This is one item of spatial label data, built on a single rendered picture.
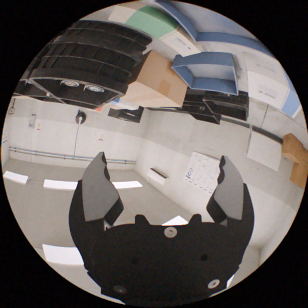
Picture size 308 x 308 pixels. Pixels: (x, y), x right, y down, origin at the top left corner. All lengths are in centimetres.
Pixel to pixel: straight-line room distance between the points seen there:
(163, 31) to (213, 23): 13
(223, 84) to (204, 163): 261
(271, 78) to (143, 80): 37
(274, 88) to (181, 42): 25
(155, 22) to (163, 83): 25
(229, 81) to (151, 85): 30
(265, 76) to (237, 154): 258
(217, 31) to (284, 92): 21
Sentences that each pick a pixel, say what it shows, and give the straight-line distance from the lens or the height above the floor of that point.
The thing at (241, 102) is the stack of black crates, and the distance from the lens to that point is 91.
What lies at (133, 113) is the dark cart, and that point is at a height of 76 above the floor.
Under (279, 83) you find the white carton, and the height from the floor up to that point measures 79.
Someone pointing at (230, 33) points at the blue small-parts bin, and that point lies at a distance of 32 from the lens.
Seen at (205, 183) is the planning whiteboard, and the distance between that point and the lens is 295.
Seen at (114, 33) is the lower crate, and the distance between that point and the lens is 35.
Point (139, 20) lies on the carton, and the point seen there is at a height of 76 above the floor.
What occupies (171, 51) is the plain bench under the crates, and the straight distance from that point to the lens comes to 42.
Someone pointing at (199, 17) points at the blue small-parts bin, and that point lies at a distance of 31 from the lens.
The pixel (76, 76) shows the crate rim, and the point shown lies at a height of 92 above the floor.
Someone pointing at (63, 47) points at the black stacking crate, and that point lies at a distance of 34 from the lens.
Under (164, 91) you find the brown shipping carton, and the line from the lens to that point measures 40.
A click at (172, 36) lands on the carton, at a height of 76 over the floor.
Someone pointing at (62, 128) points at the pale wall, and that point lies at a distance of 379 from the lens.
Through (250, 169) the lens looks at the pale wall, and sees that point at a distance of 279.
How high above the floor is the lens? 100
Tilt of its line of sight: 10 degrees up
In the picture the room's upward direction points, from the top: 163 degrees counter-clockwise
